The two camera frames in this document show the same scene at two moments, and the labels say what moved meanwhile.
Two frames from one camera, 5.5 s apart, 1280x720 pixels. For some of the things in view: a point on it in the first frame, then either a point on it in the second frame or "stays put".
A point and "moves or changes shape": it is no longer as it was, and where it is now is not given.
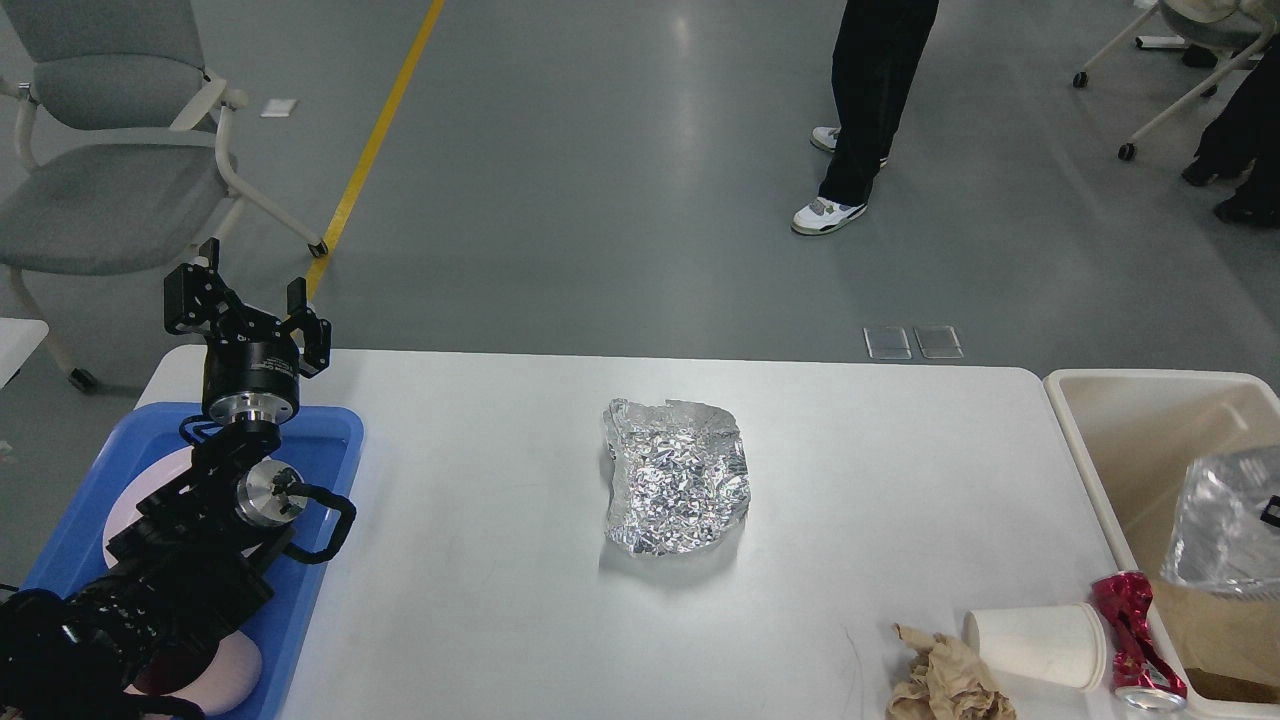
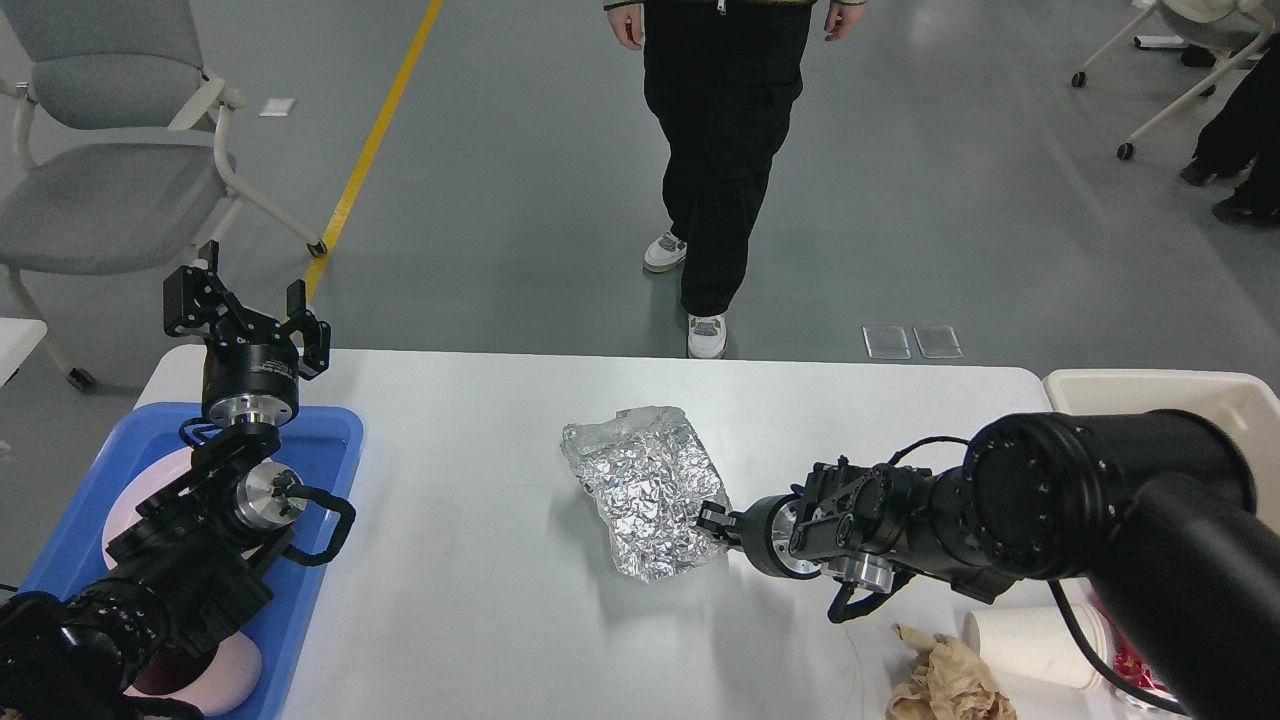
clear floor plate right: x=938 y=342 stays put
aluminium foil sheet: x=681 y=475 moves or changes shape
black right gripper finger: x=1271 y=514 -> x=767 y=527
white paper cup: x=1060 y=642 stays put
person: x=877 y=53 -> x=720 y=81
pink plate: x=146 y=481 stays put
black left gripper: x=244 y=383 stays put
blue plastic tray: x=322 y=442 stays put
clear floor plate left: x=887 y=343 stays put
